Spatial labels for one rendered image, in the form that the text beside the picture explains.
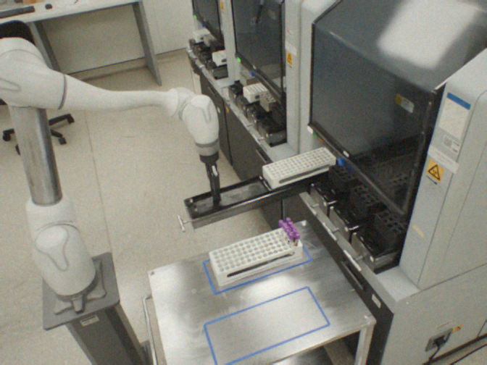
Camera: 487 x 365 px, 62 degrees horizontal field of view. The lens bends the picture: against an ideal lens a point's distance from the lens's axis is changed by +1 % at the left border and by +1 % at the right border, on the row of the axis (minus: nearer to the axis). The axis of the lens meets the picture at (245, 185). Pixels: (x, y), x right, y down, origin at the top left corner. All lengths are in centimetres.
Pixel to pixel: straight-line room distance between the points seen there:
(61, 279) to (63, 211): 25
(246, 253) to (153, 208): 165
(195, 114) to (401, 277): 89
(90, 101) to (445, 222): 105
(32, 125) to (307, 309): 101
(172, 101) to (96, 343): 98
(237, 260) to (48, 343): 140
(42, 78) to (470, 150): 108
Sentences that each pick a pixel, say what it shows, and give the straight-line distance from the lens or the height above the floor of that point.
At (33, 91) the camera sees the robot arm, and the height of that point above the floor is 146.
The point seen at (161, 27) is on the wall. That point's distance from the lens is 500.
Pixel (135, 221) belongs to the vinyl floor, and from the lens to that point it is 287.
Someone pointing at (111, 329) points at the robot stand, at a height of 51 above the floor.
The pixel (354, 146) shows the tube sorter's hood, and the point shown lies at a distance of 146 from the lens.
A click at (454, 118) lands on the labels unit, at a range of 110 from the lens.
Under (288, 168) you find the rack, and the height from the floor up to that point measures 86.
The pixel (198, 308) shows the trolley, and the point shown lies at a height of 82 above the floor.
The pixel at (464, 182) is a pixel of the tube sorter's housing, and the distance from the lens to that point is 118.
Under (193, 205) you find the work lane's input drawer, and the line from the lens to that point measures 163.
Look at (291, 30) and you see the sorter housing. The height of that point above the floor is 132.
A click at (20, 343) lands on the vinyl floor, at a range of 257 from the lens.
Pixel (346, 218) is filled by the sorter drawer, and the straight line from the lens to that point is 155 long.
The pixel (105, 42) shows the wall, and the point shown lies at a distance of 496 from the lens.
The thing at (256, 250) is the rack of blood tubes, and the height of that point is 88.
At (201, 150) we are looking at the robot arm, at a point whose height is 107.
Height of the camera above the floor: 190
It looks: 40 degrees down
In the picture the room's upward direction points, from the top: 6 degrees counter-clockwise
